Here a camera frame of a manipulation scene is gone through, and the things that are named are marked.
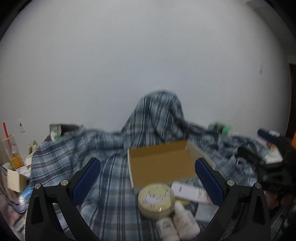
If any white bottle orange label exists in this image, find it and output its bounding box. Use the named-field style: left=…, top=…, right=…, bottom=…
left=173, top=201, right=200, bottom=240

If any white AUX remote control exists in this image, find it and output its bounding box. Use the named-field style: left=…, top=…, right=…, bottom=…
left=171, top=182, right=213, bottom=205

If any white pill bottle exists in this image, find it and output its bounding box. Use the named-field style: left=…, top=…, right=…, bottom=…
left=156, top=217, right=180, bottom=241

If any round cream tin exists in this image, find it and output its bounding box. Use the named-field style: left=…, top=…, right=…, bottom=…
left=137, top=183, right=175, bottom=220

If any small cardboard box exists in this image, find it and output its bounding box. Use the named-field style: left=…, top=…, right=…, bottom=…
left=7, top=170, right=27, bottom=193

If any blue plaid blanket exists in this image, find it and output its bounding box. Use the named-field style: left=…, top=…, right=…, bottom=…
left=30, top=91, right=267, bottom=240

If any plastic drink cup red straw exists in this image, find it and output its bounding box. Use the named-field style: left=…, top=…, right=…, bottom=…
left=1, top=122, right=24, bottom=169

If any grey bag behind blanket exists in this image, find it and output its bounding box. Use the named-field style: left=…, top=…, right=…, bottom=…
left=49, top=123, right=80, bottom=136

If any cardboard yogurt box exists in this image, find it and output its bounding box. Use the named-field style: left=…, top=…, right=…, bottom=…
left=127, top=140, right=216, bottom=195

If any wall outlet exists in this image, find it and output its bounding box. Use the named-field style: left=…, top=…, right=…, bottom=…
left=18, top=119, right=25, bottom=133

